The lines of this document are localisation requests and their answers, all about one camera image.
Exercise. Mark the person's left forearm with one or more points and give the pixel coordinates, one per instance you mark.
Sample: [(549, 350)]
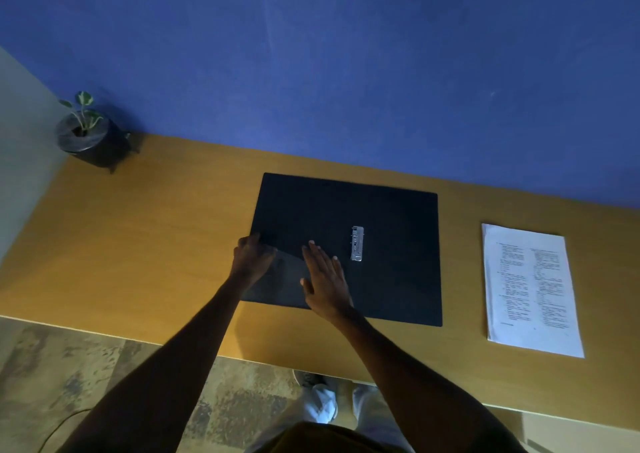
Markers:
[(165, 372)]

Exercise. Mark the person's white trousers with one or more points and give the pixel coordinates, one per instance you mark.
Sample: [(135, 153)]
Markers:
[(370, 412)]

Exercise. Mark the person's brown shirt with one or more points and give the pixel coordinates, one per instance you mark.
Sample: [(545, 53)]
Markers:
[(325, 440)]

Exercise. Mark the person's right thumb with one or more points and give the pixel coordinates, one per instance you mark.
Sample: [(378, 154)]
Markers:
[(306, 285)]

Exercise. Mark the person's left hand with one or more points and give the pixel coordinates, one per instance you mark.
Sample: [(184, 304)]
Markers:
[(250, 262)]

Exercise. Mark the person's right hand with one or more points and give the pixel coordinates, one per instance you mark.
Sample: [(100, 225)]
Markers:
[(326, 287)]

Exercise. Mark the black file folder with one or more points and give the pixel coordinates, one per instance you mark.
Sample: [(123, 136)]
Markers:
[(380, 217)]

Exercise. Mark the person's right forearm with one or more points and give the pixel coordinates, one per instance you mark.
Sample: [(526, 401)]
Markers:
[(415, 387)]

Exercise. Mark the silver metal folder clip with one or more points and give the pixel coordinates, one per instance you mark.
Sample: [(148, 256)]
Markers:
[(357, 243)]

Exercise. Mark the person's left fingers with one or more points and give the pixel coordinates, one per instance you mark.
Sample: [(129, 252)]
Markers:
[(259, 247)]

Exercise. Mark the small green plant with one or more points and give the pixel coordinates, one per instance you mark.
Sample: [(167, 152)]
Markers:
[(84, 110)]

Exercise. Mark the dark round plant pot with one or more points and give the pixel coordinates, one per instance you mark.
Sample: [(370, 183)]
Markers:
[(97, 145)]

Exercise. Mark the person's right little finger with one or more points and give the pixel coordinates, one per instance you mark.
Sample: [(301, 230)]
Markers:
[(339, 268)]

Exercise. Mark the person's dark shoe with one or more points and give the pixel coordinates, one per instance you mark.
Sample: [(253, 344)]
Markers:
[(310, 378)]

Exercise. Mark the white printed paper sheets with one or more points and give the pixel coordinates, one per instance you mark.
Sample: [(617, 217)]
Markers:
[(530, 290)]

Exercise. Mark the person's right middle finger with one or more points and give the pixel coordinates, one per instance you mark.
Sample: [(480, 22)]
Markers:
[(319, 255)]

